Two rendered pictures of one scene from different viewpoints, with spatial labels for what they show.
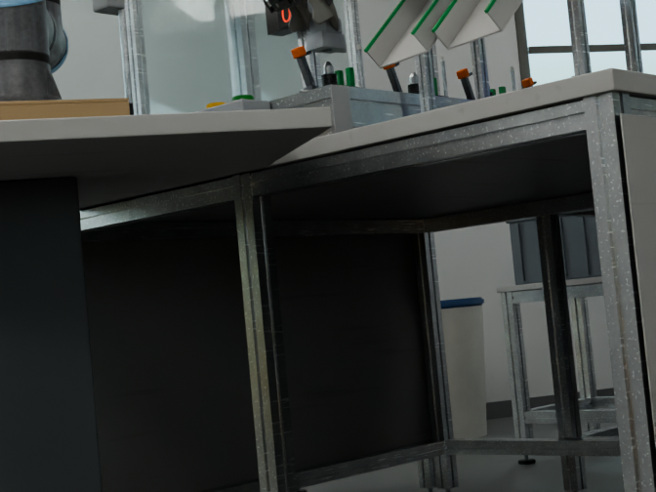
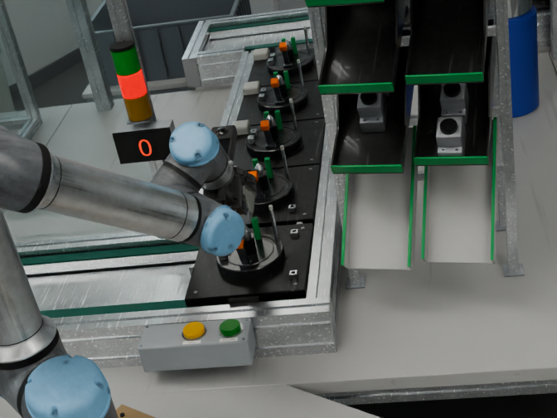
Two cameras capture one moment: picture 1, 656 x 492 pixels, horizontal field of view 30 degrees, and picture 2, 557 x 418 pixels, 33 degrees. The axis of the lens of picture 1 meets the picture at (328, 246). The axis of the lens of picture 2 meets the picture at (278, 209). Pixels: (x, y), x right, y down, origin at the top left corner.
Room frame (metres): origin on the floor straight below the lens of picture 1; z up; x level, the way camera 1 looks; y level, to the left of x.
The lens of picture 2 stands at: (0.89, 0.79, 2.04)
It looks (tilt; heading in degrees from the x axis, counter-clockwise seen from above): 31 degrees down; 327
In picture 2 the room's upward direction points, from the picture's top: 11 degrees counter-clockwise
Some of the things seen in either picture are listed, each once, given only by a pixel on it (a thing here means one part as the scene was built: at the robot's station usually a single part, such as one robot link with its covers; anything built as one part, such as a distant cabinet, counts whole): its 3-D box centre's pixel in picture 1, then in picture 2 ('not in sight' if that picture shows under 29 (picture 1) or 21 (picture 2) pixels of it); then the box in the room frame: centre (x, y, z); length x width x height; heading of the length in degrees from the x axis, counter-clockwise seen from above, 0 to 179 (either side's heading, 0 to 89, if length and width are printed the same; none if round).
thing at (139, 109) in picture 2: not in sight; (138, 104); (2.53, 0.02, 1.29); 0.05 x 0.05 x 0.05
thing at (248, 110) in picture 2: not in sight; (280, 87); (2.85, -0.55, 1.01); 0.24 x 0.24 x 0.13; 46
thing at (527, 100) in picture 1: (478, 173); (280, 198); (2.63, -0.34, 0.85); 1.50 x 1.41 x 0.03; 46
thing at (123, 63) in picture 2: not in sight; (125, 59); (2.53, 0.02, 1.39); 0.05 x 0.05 x 0.05
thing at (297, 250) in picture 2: not in sight; (251, 262); (2.31, -0.03, 0.96); 0.24 x 0.24 x 0.02; 46
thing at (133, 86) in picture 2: not in sight; (132, 82); (2.53, 0.02, 1.34); 0.05 x 0.05 x 0.05
